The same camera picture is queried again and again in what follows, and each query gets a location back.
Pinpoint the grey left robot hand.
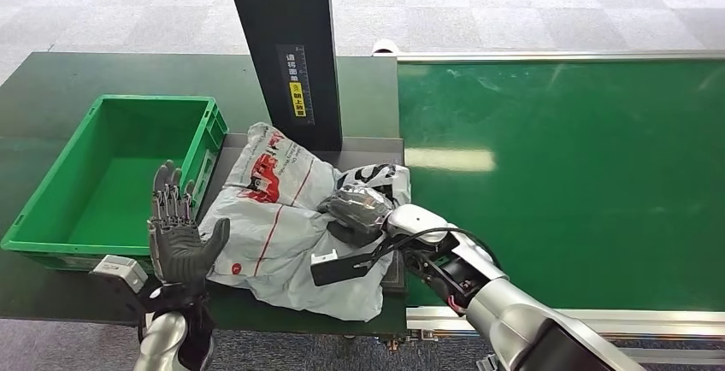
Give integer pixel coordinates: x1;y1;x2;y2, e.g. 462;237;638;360
147;160;232;296

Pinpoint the grey plastic mailer package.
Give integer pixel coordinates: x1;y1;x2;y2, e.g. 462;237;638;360
197;121;412;324

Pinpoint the white conveyor roller end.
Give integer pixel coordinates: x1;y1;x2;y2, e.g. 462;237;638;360
370;38;400;56

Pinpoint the green conveyor belt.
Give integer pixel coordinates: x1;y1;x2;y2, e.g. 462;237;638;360
397;59;725;312

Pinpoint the green plastic crate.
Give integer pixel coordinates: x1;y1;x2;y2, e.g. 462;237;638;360
0;94;230;273

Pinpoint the yellow warning label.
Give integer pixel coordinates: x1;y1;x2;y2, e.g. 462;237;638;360
288;81;308;119

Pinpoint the black scanner column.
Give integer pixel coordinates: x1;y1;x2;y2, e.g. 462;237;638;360
221;0;345;153

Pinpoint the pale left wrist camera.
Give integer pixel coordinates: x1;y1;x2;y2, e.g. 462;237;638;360
90;254;150;295

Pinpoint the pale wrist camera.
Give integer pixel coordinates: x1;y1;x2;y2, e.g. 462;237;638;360
90;254;150;295
309;248;398;288

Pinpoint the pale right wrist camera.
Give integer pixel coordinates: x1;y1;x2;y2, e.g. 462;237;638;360
309;248;398;288

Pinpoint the black scanner base plate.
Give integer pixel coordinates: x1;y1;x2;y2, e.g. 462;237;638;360
195;133;407;294

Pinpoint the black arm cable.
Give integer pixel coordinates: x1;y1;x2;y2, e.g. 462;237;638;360
362;227;503;270

